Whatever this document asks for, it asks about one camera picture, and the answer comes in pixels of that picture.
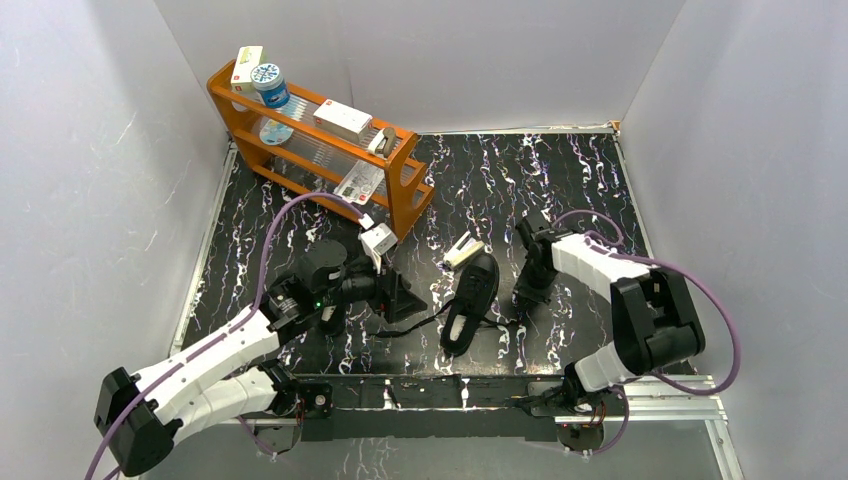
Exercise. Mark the white yellow carton box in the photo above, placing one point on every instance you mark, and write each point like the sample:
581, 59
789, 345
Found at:
247, 59

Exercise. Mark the aluminium frame rail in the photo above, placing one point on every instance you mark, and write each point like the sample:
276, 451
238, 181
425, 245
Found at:
669, 397

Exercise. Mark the light blue round disc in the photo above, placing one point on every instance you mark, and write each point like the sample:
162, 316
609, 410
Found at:
274, 133

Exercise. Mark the clear plastic packet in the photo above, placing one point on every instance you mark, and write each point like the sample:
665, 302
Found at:
360, 183

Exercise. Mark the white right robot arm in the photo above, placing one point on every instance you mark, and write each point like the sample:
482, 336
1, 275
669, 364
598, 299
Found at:
654, 321

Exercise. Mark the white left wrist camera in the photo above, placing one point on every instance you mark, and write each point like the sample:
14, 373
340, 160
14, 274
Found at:
376, 240

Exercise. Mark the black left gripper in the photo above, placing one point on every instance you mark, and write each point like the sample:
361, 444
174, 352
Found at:
386, 296

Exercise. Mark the black canvas shoe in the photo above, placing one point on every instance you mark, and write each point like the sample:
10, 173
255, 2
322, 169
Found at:
332, 322
466, 310

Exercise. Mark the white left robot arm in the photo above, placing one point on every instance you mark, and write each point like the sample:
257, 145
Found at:
143, 415

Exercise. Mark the blue lidded round jar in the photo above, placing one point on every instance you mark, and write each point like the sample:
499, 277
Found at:
269, 83

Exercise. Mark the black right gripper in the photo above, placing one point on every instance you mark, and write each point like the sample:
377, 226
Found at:
527, 296

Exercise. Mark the white rectangular box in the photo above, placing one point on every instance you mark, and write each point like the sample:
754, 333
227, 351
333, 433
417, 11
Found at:
343, 121

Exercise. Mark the orange wooden shelf rack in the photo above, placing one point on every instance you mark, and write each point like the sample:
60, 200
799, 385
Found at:
404, 194

